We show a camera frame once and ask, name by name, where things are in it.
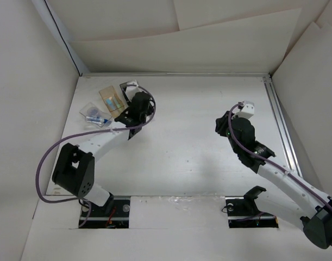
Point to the green clear-cap highlighter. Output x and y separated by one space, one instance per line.
116 102

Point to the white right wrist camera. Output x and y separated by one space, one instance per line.
246 110

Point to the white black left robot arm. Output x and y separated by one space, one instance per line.
75 167

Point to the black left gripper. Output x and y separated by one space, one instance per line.
149 110

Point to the aluminium rail edge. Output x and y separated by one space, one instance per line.
286 141
170 74

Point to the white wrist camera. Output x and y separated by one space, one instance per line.
132 83
246 110

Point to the aluminium rail right edge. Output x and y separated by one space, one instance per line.
286 141

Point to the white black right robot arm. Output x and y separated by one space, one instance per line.
309 209

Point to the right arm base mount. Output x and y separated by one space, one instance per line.
242 211

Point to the aluminium rail back edge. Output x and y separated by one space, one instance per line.
170 74

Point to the clear bottle blue nozzle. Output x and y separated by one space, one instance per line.
96 120

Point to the light blue highlighter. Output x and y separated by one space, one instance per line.
110 104

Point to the orange translucent container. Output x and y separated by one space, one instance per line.
112 101

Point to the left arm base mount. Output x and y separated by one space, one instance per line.
97 218

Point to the clear translucent container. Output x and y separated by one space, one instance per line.
92 110

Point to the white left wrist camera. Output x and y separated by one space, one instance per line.
132 83

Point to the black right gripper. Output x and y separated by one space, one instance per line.
221 124

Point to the grey translucent container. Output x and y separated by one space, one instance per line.
128 92

